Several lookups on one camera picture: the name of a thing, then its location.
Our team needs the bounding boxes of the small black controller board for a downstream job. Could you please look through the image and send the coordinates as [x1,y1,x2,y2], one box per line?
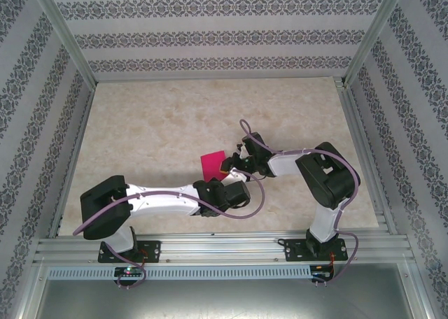
[113,267,144,278]
[311,264,336,282]

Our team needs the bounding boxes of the slotted grey cable duct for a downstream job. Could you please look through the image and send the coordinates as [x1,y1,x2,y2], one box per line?
[47,265,313,281]

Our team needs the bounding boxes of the grey sheet metal panel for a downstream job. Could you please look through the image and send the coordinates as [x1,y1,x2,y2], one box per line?
[19,262,433,319]

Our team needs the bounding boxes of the thin aluminium frame bar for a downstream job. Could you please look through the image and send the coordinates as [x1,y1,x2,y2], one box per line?
[93,74,347,84]

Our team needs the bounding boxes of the aluminium side rail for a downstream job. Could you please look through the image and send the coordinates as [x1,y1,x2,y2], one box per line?
[48,83,97,239]
[334,76,399,235]

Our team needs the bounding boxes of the wide aluminium base rail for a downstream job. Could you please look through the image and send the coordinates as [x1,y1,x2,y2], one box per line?
[33,229,411,264]

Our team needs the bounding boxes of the aluminium frame post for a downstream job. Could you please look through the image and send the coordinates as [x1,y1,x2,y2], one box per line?
[29,0,98,85]
[344,0,410,86]

